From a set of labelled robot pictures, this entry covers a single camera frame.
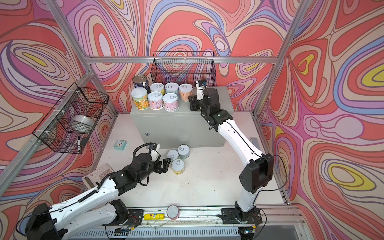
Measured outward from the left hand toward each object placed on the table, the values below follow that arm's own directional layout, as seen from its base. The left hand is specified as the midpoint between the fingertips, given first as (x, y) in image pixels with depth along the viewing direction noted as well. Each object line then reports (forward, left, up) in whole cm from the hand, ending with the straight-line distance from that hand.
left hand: (166, 157), depth 79 cm
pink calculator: (-7, +44, -13) cm, 46 cm away
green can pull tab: (+6, -2, -8) cm, 11 cm away
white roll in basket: (+9, +39, +18) cm, 44 cm away
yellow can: (-1, -5, -10) cm, 12 cm away
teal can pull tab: (+9, -8, -10) cm, 16 cm away
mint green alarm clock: (+16, +35, -13) cm, 41 cm away
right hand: (+23, -14, +20) cm, 33 cm away
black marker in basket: (+1, +42, +10) cm, 43 cm away
